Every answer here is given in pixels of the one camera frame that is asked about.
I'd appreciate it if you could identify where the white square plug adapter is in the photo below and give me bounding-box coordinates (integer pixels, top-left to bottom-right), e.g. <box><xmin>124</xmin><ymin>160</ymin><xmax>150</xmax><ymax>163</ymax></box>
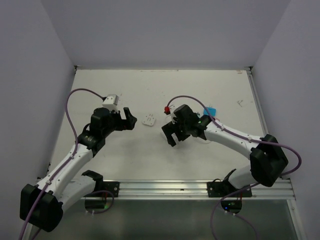
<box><xmin>141</xmin><ymin>113</ymin><xmax>156</xmax><ymax>127</ymax></box>

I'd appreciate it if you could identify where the blue square plug adapter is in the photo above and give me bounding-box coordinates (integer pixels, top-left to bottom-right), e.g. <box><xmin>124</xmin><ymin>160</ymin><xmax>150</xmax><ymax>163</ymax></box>
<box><xmin>203</xmin><ymin>106</ymin><xmax>217</xmax><ymax>117</ymax></box>

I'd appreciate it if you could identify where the white cube power socket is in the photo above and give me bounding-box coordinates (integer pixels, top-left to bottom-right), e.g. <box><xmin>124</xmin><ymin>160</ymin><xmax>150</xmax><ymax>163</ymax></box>
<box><xmin>171</xmin><ymin>133</ymin><xmax>180</xmax><ymax>147</ymax></box>

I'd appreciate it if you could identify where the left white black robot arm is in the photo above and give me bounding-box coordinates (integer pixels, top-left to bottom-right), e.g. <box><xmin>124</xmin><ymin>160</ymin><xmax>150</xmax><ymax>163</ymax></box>
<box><xmin>19</xmin><ymin>107</ymin><xmax>137</xmax><ymax>232</ymax></box>

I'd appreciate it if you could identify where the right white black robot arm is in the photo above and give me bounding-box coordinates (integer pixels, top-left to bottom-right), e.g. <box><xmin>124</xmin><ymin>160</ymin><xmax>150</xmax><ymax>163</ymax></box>
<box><xmin>161</xmin><ymin>104</ymin><xmax>288</xmax><ymax>197</ymax></box>

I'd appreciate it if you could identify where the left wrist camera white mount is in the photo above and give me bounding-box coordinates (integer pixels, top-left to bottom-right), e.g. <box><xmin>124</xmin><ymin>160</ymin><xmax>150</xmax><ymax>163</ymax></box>
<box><xmin>102</xmin><ymin>94</ymin><xmax>119</xmax><ymax>112</ymax></box>

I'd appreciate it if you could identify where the right wrist camera red mount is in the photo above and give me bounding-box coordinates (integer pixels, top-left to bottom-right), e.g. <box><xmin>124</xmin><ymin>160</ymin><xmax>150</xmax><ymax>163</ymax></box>
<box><xmin>164</xmin><ymin>105</ymin><xmax>176</xmax><ymax>122</ymax></box>

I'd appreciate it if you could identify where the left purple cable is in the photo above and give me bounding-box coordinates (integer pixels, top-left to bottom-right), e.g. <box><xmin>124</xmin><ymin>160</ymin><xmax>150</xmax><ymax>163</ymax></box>
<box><xmin>17</xmin><ymin>88</ymin><xmax>115</xmax><ymax>240</ymax></box>

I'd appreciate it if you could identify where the purple cable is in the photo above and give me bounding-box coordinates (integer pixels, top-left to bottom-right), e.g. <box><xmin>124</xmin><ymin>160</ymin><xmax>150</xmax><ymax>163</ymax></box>
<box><xmin>17</xmin><ymin>88</ymin><xmax>115</xmax><ymax>240</ymax></box>
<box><xmin>166</xmin><ymin>95</ymin><xmax>302</xmax><ymax>240</ymax></box>

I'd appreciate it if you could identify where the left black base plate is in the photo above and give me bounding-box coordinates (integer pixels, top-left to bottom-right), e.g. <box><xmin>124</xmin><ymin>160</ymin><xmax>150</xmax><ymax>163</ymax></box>
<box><xmin>94</xmin><ymin>181</ymin><xmax>120</xmax><ymax>198</ymax></box>

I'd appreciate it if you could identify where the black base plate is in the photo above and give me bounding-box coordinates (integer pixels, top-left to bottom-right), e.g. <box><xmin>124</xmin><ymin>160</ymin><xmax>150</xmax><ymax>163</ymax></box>
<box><xmin>94</xmin><ymin>181</ymin><xmax>120</xmax><ymax>198</ymax></box>
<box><xmin>206</xmin><ymin>178</ymin><xmax>237</xmax><ymax>198</ymax></box>

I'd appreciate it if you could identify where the aluminium extrusion rail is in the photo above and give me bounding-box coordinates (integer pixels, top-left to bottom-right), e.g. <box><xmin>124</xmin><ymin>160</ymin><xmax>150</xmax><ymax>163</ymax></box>
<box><xmin>31</xmin><ymin>178</ymin><xmax>297</xmax><ymax>200</ymax></box>

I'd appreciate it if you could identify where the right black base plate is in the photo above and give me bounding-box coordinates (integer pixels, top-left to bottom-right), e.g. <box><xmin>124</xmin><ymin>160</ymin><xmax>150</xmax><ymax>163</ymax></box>
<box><xmin>206</xmin><ymin>178</ymin><xmax>237</xmax><ymax>198</ymax></box>

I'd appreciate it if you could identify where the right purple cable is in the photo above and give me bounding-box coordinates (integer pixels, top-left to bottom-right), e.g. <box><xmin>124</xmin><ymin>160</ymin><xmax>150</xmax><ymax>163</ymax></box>
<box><xmin>166</xmin><ymin>95</ymin><xmax>302</xmax><ymax>240</ymax></box>

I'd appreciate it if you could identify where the right side aluminium rail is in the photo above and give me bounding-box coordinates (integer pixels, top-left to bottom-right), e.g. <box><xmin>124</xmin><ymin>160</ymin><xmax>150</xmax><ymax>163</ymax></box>
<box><xmin>245</xmin><ymin>68</ymin><xmax>288</xmax><ymax>187</ymax></box>

